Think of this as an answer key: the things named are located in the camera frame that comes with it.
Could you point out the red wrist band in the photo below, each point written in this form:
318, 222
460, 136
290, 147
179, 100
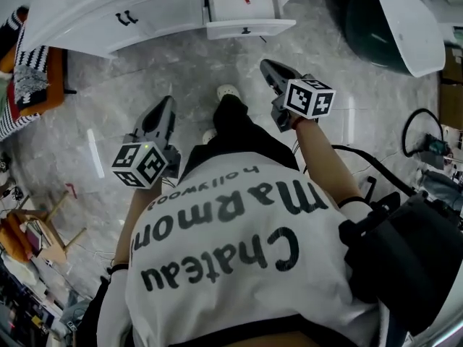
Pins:
298, 122

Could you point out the wooden stool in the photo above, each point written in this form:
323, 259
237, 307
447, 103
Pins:
58, 202

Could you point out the white vanity drawer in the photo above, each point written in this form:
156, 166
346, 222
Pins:
231, 9

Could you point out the white printed t-shirt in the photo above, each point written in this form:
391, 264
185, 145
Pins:
235, 266

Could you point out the black white striped blanket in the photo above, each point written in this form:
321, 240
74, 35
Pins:
29, 56

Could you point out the red angled piece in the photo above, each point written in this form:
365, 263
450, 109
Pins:
70, 187

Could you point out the black shoulder pack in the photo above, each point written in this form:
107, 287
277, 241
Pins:
405, 251

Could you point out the white clog shoe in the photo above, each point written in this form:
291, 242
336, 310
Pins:
210, 136
228, 92

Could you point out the teal power tool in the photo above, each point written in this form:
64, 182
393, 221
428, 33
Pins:
436, 146

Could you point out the cardboard box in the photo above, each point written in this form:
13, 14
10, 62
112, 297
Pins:
452, 63
452, 103

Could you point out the person's right forearm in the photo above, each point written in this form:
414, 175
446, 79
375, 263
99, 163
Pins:
322, 150

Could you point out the orange chair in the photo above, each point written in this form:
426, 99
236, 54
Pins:
54, 85

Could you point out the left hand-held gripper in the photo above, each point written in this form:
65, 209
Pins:
139, 165

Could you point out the white cabinet door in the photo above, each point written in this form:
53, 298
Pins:
162, 16
90, 34

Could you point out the dark green white bathtub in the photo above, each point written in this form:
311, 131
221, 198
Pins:
369, 42

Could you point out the grey knitted fringed throw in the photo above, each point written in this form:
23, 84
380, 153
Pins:
30, 85

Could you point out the person's left forearm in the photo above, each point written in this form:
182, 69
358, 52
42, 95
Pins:
126, 230

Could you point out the orange fabric bag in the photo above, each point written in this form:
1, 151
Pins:
12, 237

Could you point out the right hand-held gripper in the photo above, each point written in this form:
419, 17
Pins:
307, 98

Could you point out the black trousers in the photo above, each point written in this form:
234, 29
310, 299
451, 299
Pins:
235, 128

